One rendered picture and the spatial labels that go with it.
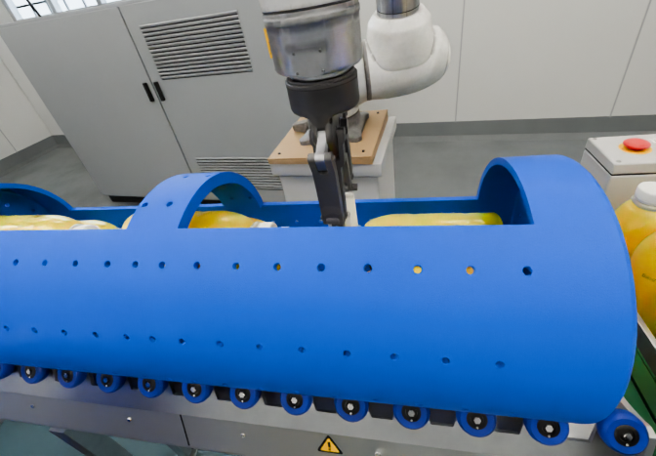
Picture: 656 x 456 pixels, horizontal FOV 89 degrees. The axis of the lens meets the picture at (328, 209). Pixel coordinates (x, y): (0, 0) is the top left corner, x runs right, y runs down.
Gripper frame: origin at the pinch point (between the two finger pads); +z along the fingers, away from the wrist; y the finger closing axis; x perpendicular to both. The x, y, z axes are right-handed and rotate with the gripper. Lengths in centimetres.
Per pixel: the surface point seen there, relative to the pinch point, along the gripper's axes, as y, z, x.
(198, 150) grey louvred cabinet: -161, 62, -133
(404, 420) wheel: 16.9, 17.4, 7.6
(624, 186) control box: -18.6, 7.6, 43.7
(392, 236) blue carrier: 12.2, -8.4, 7.0
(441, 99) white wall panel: -269, 78, 43
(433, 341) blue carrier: 18.2, -2.0, 10.3
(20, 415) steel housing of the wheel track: 19, 28, -60
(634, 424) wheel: 15.4, 15.5, 31.6
